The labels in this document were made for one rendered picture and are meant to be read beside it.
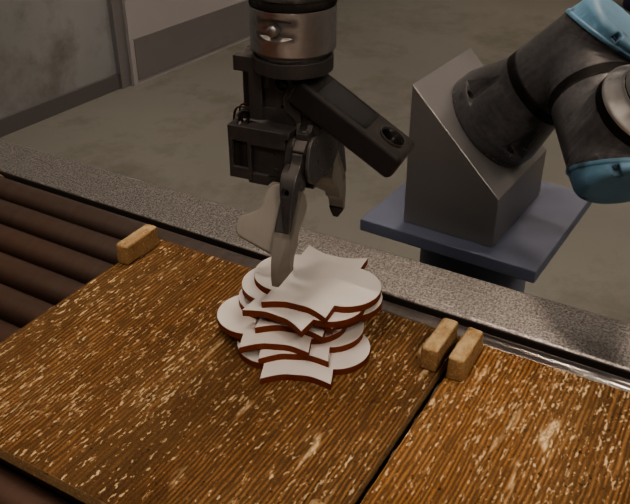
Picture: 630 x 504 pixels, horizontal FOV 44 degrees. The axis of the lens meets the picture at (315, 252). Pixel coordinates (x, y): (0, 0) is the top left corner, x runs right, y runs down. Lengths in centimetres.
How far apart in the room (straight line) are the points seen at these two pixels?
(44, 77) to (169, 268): 314
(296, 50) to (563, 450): 41
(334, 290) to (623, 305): 194
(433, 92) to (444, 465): 57
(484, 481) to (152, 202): 65
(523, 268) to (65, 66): 328
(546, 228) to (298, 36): 62
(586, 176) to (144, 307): 52
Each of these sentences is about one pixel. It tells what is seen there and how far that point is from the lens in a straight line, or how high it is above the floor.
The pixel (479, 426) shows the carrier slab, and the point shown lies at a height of 94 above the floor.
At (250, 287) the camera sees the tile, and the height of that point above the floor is 99.
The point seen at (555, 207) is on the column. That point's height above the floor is 87.
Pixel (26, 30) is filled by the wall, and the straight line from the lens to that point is 394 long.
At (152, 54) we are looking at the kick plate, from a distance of 445.
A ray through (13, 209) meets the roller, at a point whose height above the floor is 92.
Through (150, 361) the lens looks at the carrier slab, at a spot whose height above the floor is 94.
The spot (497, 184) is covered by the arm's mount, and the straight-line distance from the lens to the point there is 110.
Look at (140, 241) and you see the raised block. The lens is 96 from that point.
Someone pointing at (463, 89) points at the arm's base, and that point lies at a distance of 112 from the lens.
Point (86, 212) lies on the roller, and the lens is 113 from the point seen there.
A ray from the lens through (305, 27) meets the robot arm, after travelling 67.
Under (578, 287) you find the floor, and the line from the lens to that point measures 270.
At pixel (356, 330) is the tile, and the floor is 95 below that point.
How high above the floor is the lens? 144
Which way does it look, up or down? 32 degrees down
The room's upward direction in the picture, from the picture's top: straight up
